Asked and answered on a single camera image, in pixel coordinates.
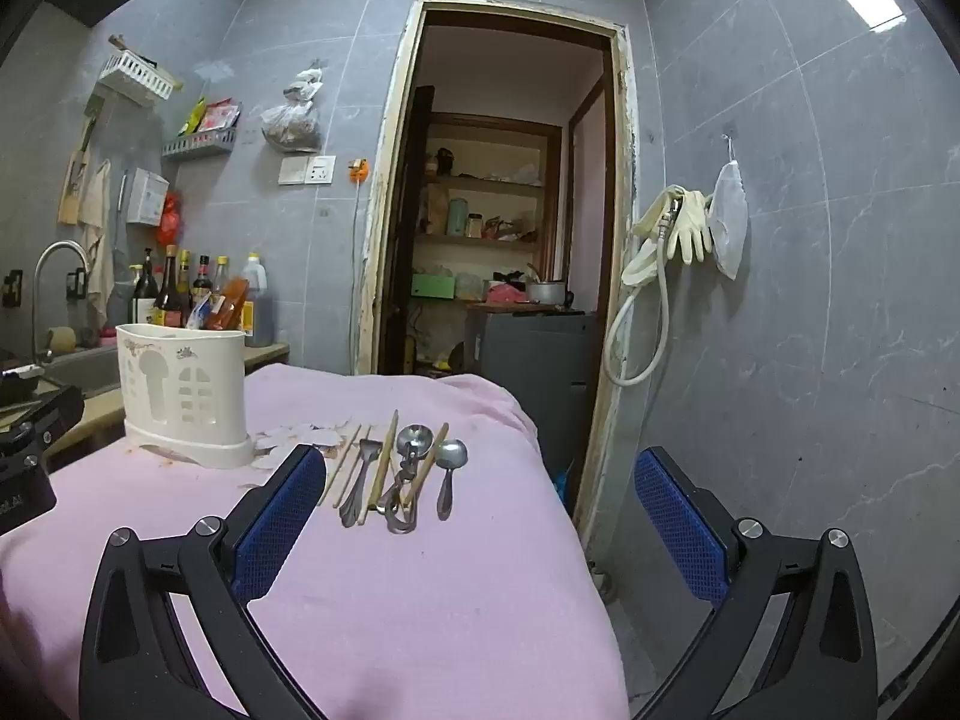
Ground beige hanging towel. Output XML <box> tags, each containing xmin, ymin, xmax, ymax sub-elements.
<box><xmin>79</xmin><ymin>159</ymin><xmax>115</xmax><ymax>327</ymax></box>

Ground wooden shelf unit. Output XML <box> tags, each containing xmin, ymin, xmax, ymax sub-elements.
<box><xmin>409</xmin><ymin>112</ymin><xmax>563</xmax><ymax>305</ymax></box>

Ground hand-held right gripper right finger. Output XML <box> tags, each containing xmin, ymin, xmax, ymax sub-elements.
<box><xmin>634</xmin><ymin>446</ymin><xmax>878</xmax><ymax>720</ymax></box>

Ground grey wall rack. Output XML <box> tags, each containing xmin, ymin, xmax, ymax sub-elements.
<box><xmin>161</xmin><ymin>127</ymin><xmax>235</xmax><ymax>161</ymax></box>

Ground cream rubber glove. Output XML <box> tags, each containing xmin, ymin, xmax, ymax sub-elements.
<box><xmin>670</xmin><ymin>191</ymin><xmax>713</xmax><ymax>265</ymax></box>
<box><xmin>630</xmin><ymin>184</ymin><xmax>685</xmax><ymax>242</ymax></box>

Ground white wall socket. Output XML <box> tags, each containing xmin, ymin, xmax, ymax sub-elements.
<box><xmin>279</xmin><ymin>155</ymin><xmax>337</xmax><ymax>186</ymax></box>

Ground dark bottle with white label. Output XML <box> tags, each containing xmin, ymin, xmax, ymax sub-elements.
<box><xmin>129</xmin><ymin>247</ymin><xmax>160</xmax><ymax>327</ymax></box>

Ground metal faucet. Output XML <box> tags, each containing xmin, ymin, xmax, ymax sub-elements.
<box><xmin>31</xmin><ymin>240</ymin><xmax>91</xmax><ymax>368</ymax></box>

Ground white plastic utensil holder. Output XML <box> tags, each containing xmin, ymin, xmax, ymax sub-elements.
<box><xmin>116</xmin><ymin>322</ymin><xmax>256</xmax><ymax>470</ymax></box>

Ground steel sink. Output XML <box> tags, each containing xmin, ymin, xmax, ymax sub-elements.
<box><xmin>34</xmin><ymin>345</ymin><xmax>125</xmax><ymax>398</ymax></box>

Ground white wall basket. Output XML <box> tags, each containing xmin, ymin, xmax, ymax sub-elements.
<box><xmin>97</xmin><ymin>49</ymin><xmax>185</xmax><ymax>107</ymax></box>

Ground grey cabinet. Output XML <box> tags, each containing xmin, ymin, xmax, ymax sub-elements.
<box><xmin>465</xmin><ymin>309</ymin><xmax>597</xmax><ymax>481</ymax></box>

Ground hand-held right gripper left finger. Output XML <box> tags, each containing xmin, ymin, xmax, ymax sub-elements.
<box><xmin>79</xmin><ymin>444</ymin><xmax>331</xmax><ymax>720</ymax></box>

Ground white wall box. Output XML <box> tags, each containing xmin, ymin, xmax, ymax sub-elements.
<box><xmin>124</xmin><ymin>169</ymin><xmax>171</xmax><ymax>226</ymax></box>

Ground red plastic bag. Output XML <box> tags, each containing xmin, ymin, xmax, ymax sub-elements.
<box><xmin>159</xmin><ymin>193</ymin><xmax>185</xmax><ymax>247</ymax></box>

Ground white hose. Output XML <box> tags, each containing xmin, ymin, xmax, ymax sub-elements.
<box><xmin>604</xmin><ymin>195</ymin><xmax>687</xmax><ymax>387</ymax></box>

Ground dark sauce bottle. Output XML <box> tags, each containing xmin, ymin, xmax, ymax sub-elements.
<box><xmin>154</xmin><ymin>245</ymin><xmax>186</xmax><ymax>329</ymax></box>

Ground wooden door frame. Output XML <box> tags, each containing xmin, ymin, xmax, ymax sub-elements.
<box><xmin>356</xmin><ymin>0</ymin><xmax>638</xmax><ymax>563</ymax></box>

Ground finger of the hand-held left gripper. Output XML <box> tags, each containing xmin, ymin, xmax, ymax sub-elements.
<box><xmin>0</xmin><ymin>384</ymin><xmax>85</xmax><ymax>475</ymax></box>

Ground metal spoon with twisted handle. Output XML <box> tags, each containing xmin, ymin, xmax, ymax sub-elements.
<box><xmin>377</xmin><ymin>424</ymin><xmax>434</xmax><ymax>535</ymax></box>

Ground large dark oil jug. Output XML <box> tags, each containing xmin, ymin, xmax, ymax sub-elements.
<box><xmin>240</xmin><ymin>253</ymin><xmax>276</xmax><ymax>348</ymax></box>

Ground red snack packet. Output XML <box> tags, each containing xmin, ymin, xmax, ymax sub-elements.
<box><xmin>196</xmin><ymin>99</ymin><xmax>241</xmax><ymax>134</ymax></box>

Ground orange seasoning packet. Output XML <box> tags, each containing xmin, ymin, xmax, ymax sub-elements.
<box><xmin>204</xmin><ymin>277</ymin><xmax>250</xmax><ymax>332</ymax></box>

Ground small shiny metal spoon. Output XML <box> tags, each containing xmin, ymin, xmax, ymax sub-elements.
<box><xmin>433</xmin><ymin>439</ymin><xmax>470</xmax><ymax>520</ymax></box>

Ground ceiling light panel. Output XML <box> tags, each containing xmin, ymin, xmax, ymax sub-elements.
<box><xmin>841</xmin><ymin>0</ymin><xmax>905</xmax><ymax>29</ymax></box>

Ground pink floral blanket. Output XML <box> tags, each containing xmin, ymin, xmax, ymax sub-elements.
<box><xmin>0</xmin><ymin>364</ymin><xmax>631</xmax><ymax>720</ymax></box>

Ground hanging clear plastic bag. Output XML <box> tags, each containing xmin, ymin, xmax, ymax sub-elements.
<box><xmin>707</xmin><ymin>161</ymin><xmax>749</xmax><ymax>280</ymax></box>
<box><xmin>261</xmin><ymin>60</ymin><xmax>325</xmax><ymax>153</ymax></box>

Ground wooden cutting board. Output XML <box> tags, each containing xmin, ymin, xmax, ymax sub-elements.
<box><xmin>58</xmin><ymin>101</ymin><xmax>102</xmax><ymax>226</ymax></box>

